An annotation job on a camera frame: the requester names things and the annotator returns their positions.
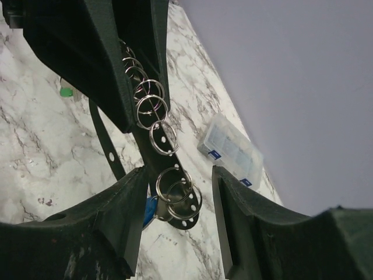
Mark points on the clear plastic organizer box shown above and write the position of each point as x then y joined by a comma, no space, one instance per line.
224,145

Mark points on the green key tag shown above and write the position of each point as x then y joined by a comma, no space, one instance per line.
66,92

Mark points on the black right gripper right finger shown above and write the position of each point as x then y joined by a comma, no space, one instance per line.
260,239

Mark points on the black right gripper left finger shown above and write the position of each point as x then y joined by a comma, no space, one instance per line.
98,238

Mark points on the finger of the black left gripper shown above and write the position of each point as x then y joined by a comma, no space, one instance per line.
142,31
78,40

